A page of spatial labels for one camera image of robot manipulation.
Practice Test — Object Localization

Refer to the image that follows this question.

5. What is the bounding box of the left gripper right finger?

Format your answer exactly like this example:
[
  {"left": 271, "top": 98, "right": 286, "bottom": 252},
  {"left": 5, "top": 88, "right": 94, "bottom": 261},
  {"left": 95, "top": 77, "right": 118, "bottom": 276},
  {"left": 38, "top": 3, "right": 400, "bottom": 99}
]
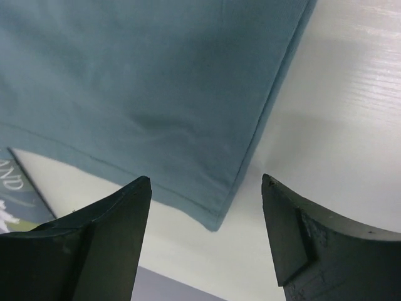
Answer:
[{"left": 261, "top": 174, "right": 400, "bottom": 301}]

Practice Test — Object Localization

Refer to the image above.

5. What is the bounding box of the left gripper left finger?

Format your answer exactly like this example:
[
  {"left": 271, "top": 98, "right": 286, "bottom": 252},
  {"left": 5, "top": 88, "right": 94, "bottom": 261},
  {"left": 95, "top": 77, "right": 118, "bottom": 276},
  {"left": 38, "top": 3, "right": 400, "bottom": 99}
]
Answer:
[{"left": 1, "top": 176, "right": 152, "bottom": 301}]

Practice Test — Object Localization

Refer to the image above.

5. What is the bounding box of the grey-blue t shirt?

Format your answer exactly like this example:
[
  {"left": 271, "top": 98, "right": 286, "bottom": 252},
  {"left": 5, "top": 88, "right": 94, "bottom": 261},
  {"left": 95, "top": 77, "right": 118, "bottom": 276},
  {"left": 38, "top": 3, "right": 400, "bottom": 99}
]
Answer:
[{"left": 1, "top": 1, "right": 315, "bottom": 231}]

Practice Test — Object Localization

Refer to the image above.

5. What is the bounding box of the folded printed blue t shirt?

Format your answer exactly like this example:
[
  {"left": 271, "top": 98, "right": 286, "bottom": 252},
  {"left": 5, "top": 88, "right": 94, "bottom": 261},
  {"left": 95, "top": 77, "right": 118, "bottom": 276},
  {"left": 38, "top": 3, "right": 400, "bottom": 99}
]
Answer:
[{"left": 1, "top": 147, "right": 56, "bottom": 234}]

